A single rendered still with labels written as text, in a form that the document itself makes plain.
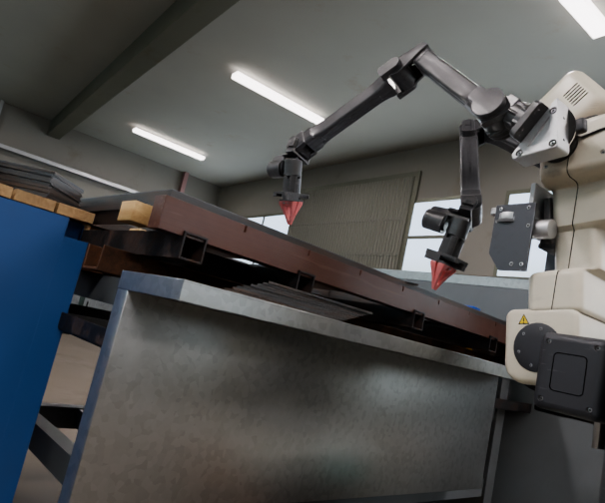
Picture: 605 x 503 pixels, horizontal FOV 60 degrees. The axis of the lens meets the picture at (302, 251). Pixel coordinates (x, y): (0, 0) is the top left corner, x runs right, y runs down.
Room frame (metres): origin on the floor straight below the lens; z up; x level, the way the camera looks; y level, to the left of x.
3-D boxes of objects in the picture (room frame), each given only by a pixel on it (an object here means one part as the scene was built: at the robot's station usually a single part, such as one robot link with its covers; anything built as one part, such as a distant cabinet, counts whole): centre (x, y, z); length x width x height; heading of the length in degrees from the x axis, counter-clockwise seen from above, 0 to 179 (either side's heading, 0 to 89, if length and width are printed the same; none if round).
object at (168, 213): (1.44, -0.34, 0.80); 1.62 x 0.04 x 0.06; 132
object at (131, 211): (0.98, 0.32, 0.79); 0.06 x 0.05 x 0.04; 42
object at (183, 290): (1.22, -0.27, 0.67); 1.30 x 0.20 x 0.03; 132
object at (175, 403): (1.28, -0.21, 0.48); 1.30 x 0.04 x 0.35; 132
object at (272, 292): (1.01, 0.01, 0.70); 0.39 x 0.12 x 0.04; 132
